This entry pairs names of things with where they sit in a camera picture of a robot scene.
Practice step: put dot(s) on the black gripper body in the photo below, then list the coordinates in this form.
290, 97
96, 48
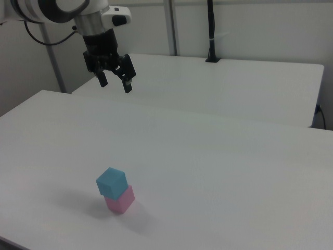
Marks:
102, 49

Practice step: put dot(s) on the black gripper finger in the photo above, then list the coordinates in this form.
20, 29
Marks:
127, 71
102, 79

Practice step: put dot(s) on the blue cube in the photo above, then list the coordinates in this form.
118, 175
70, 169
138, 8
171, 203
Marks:
109, 183

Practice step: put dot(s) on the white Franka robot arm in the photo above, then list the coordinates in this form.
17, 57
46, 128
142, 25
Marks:
65, 10

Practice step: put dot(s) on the pink cube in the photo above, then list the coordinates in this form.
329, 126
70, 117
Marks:
122, 203

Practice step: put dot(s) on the white side table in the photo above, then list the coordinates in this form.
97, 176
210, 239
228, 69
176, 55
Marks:
208, 86

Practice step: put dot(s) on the slim grey partition post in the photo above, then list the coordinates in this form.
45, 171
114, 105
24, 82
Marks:
56, 67

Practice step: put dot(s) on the wide grey partition post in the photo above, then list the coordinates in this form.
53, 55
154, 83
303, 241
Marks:
171, 26

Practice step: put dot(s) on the black camera stand pole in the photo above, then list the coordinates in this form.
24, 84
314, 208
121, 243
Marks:
212, 26

